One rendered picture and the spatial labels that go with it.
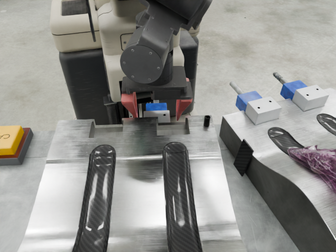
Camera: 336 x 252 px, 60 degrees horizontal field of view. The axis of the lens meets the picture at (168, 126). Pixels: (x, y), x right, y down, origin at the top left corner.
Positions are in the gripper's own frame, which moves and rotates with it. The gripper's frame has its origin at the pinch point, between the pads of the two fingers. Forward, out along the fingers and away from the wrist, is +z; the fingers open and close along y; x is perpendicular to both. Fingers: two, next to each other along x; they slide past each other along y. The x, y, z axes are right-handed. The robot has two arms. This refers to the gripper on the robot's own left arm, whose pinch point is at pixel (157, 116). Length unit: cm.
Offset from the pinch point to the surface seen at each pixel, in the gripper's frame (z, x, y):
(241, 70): 83, 144, 67
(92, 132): -2.7, -6.8, -11.0
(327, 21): 82, 225, 171
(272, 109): -3.8, -3.4, 20.7
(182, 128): -2.1, -5.8, 4.3
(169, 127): -2.4, -5.7, 2.0
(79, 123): -4.3, -6.1, -13.0
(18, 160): 3.4, -7.0, -25.3
